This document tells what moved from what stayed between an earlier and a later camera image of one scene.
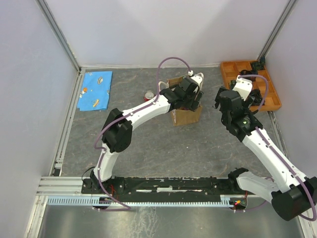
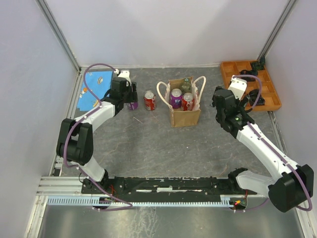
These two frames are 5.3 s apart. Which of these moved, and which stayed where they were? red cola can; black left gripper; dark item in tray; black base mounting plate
Moved: black left gripper
Stayed: dark item in tray; black base mounting plate; red cola can
